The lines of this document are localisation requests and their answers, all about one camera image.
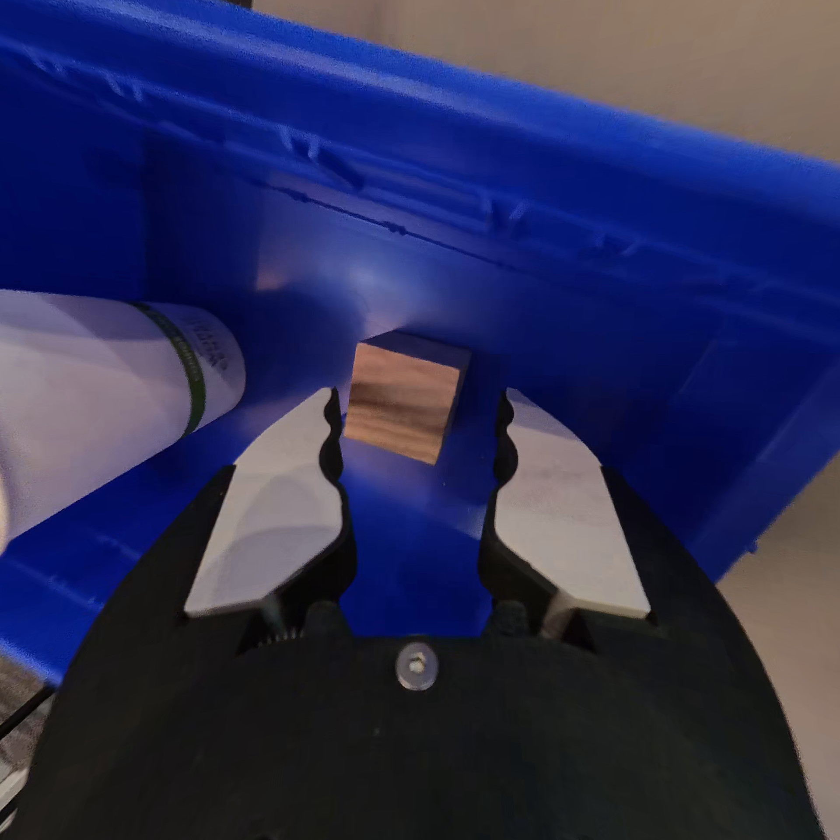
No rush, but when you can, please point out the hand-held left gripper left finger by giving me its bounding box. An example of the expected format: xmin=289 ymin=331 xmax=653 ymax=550
xmin=182 ymin=387 xmax=357 ymax=631

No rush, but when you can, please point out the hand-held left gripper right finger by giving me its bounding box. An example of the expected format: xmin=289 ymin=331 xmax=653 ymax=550
xmin=479 ymin=388 xmax=652 ymax=641

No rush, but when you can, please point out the wooden cube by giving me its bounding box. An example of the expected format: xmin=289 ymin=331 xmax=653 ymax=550
xmin=343 ymin=331 xmax=473 ymax=467

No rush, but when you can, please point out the blue plastic bin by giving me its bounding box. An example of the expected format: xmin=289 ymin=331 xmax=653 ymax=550
xmin=0 ymin=16 xmax=840 ymax=686

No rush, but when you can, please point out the grey desk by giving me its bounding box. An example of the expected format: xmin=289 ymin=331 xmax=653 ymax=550
xmin=249 ymin=0 xmax=840 ymax=840

